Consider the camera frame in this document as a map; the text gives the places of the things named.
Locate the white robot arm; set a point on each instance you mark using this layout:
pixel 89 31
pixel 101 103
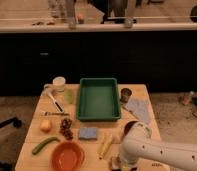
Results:
pixel 137 143

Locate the whiteboard eraser block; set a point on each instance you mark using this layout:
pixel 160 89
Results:
pixel 114 164

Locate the white handled knife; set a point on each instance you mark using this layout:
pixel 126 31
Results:
pixel 56 103

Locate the dark cabinet counter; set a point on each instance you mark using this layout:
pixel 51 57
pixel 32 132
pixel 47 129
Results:
pixel 164 60

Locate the yellow lemon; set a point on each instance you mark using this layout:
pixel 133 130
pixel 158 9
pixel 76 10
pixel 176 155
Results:
pixel 46 125

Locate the silver fork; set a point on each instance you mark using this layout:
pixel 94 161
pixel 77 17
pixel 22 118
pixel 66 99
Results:
pixel 45 113

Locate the dark brown bowl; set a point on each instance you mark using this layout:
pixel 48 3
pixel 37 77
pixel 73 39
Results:
pixel 128 126

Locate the orange bowl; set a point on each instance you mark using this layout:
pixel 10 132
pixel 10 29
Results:
pixel 67 156

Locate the white mug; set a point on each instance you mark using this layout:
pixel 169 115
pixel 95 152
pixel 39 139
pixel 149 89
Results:
pixel 57 85

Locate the small metal cup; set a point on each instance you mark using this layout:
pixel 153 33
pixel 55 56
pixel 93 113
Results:
pixel 125 95

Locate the green plastic tray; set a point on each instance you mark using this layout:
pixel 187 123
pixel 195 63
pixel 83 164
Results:
pixel 98 100

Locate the orange ball on counter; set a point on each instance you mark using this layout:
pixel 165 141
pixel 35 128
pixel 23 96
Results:
pixel 80 18

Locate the bunch of dark grapes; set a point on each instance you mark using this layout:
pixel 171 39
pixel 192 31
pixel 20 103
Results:
pixel 65 128

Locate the green cucumber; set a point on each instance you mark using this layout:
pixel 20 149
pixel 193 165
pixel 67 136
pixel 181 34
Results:
pixel 43 143

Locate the blue sponge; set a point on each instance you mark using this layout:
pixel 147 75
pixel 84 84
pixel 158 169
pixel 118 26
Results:
pixel 88 133

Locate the pale green pear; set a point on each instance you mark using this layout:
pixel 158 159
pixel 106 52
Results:
pixel 69 96

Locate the grey folded cloth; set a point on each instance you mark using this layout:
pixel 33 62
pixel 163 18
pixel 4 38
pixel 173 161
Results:
pixel 139 109

